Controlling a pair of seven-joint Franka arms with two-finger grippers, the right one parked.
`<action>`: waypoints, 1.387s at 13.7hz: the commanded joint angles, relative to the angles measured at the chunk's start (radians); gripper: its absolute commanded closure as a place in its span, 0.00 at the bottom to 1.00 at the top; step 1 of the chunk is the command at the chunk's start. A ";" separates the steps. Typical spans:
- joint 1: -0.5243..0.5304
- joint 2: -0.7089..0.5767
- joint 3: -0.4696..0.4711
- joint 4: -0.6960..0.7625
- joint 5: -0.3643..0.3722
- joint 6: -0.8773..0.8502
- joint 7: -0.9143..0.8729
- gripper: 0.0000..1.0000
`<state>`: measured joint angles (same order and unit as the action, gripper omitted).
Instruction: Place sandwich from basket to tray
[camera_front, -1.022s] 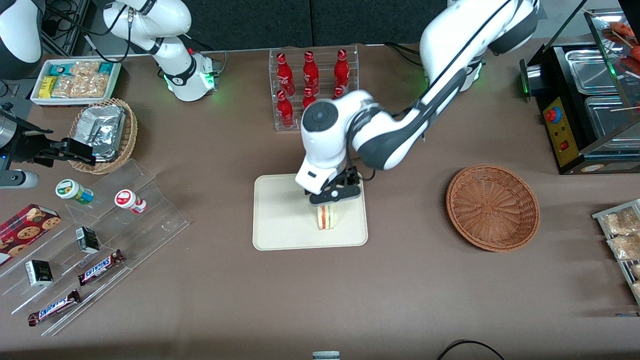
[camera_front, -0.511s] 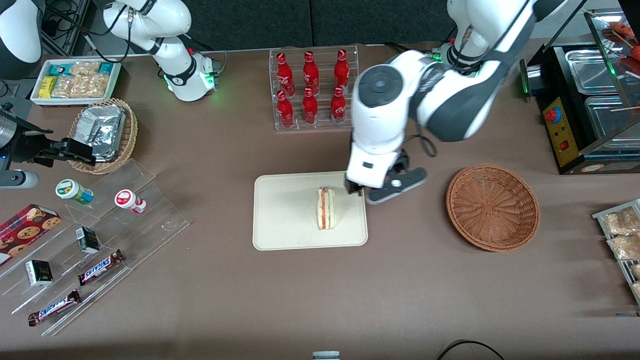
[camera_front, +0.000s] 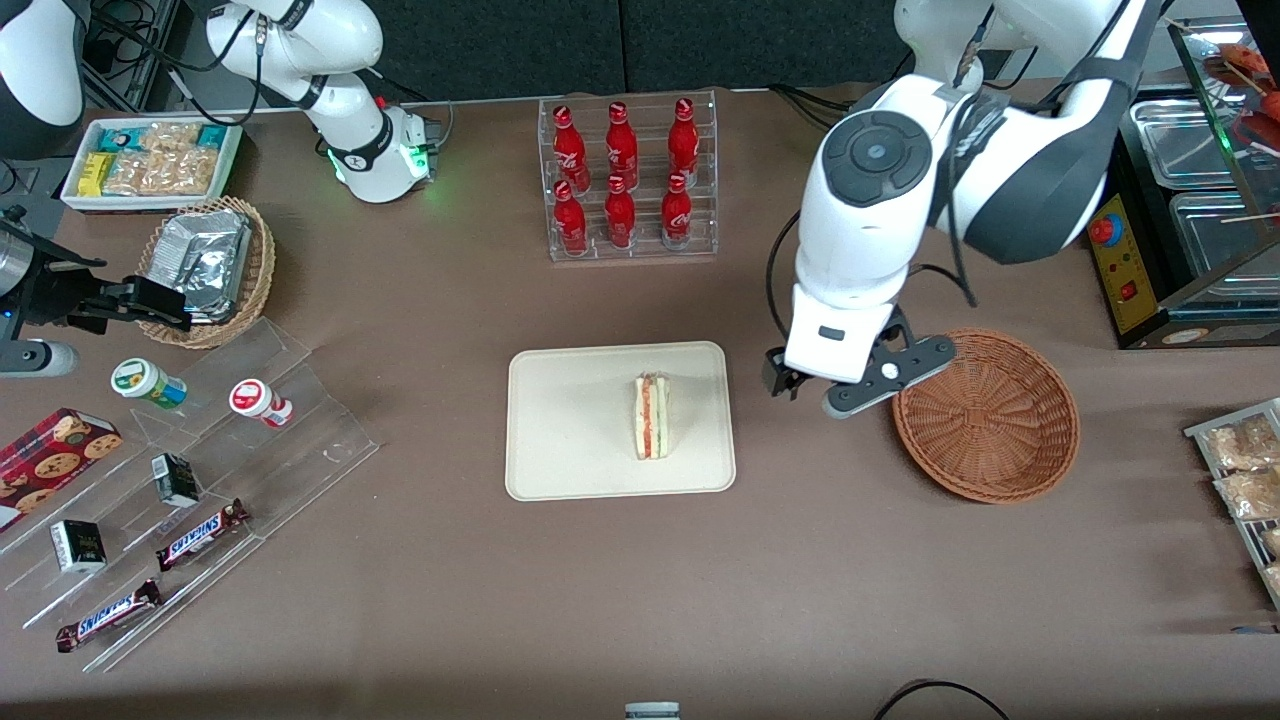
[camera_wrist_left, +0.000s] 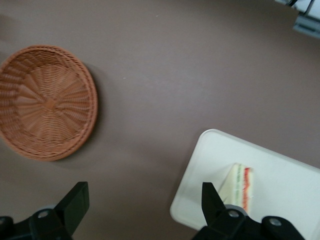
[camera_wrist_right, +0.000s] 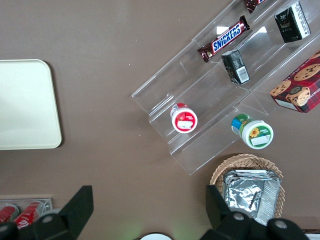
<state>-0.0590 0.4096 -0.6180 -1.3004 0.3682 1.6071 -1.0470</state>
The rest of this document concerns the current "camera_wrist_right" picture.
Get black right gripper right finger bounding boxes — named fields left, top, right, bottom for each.
left=201, top=184, right=271, bottom=240

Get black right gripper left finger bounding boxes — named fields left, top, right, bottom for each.
left=19, top=185, right=94, bottom=240

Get light tan wicker basket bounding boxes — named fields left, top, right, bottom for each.
left=209, top=153, right=286, bottom=221

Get cream plastic serving tray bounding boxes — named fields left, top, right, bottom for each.
left=0, top=59, right=63, bottom=151

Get silver foil packets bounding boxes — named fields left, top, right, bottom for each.
left=223, top=169, right=283, bottom=227

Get red cola bottle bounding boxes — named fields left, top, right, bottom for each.
left=13, top=200, right=45, bottom=230

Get green lidded yogurt cup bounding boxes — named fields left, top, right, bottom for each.
left=231, top=113, right=274, bottom=150

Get red lidded yogurt cup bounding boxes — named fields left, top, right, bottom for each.
left=170, top=102, right=199, bottom=134

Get clear acrylic stepped stand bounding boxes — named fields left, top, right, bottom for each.
left=131, top=0, right=320, bottom=176

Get red tartan cookie box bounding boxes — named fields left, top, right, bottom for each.
left=269, top=49, right=320, bottom=114

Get small black drink carton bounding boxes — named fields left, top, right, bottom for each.
left=274, top=0, right=312, bottom=44
left=221, top=49, right=251, bottom=85

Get brown Snickers bar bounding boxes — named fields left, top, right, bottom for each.
left=243, top=0, right=267, bottom=15
left=197, top=15, right=251, bottom=63

